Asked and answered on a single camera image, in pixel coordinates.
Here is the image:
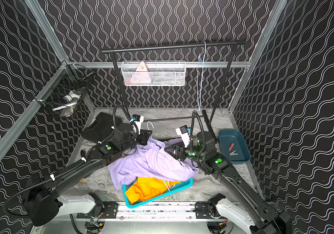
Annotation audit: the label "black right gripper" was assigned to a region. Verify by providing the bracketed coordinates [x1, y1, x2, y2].
[164, 140, 207, 163]

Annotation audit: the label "lilac shorts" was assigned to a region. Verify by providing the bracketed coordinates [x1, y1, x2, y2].
[108, 139, 200, 190]

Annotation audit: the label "orange shorts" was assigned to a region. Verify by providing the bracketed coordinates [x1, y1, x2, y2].
[125, 177, 181, 204]

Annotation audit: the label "white clothespin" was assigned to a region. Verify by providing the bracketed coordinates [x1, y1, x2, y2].
[229, 150, 238, 156]

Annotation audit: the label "light blue wire hanger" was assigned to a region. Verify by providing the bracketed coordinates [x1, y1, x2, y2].
[196, 42, 207, 111]

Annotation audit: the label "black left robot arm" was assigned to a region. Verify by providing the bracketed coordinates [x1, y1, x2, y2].
[3, 105, 152, 226]

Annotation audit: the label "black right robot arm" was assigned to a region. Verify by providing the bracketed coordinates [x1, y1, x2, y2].
[165, 111, 292, 234]

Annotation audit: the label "teal plastic basket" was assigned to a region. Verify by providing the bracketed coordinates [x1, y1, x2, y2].
[122, 178, 193, 209]

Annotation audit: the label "black clothes rack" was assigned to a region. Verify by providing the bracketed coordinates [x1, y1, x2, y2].
[101, 40, 246, 142]

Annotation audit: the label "pink object in basket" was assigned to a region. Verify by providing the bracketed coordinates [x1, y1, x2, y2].
[131, 61, 151, 85]

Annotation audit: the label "dark teal plastic bin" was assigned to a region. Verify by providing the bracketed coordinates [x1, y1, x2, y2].
[218, 129, 250, 164]

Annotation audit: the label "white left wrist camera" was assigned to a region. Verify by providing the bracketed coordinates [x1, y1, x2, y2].
[130, 114, 144, 135]

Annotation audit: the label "yellow handled pliers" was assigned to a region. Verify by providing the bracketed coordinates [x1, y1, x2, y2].
[80, 149, 86, 157]

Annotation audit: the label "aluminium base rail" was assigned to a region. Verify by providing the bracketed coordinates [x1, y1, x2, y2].
[35, 200, 279, 234]

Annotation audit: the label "black wire basket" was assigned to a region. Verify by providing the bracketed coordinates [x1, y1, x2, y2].
[36, 64, 95, 119]

